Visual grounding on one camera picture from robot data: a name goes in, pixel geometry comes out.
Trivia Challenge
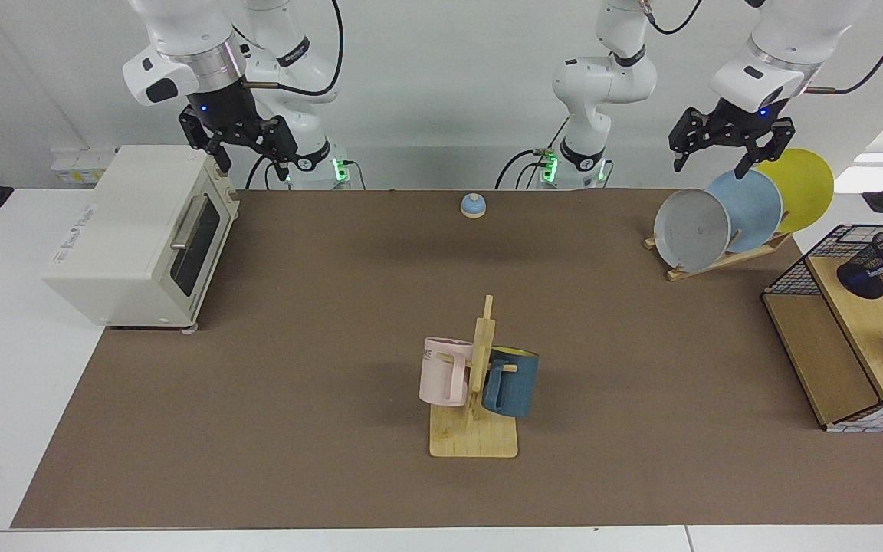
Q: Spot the light blue plate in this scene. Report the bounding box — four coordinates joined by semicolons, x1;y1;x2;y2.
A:
706;169;783;254

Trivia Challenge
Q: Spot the yellow plate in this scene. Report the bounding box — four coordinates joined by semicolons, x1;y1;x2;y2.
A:
756;148;835;235

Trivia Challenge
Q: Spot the grey plate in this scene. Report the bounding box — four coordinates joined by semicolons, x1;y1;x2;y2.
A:
654;189;732;273

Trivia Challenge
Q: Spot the wooden plate rack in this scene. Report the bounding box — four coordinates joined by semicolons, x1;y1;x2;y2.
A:
645;230;793;282

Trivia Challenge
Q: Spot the pale toaster oven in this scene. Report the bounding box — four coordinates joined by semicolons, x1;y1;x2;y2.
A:
41;145;241;332

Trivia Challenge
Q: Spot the pink cup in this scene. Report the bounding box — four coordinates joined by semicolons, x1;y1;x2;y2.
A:
419;337;474;407

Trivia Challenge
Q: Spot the dark blue cup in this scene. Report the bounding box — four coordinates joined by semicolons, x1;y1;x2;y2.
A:
481;347;540;419

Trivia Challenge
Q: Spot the brown table cloth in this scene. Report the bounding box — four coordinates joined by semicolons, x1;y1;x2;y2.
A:
11;189;883;530

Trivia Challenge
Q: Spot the wooden cup stand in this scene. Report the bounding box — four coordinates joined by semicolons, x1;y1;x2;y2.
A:
429;295;519;459

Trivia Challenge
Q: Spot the black base power cable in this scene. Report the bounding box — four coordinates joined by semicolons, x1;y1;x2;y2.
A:
245;148;283;190
495;119;570;190

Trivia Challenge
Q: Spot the wire basket with wooden floor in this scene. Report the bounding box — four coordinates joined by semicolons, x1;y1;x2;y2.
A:
762;224;883;434

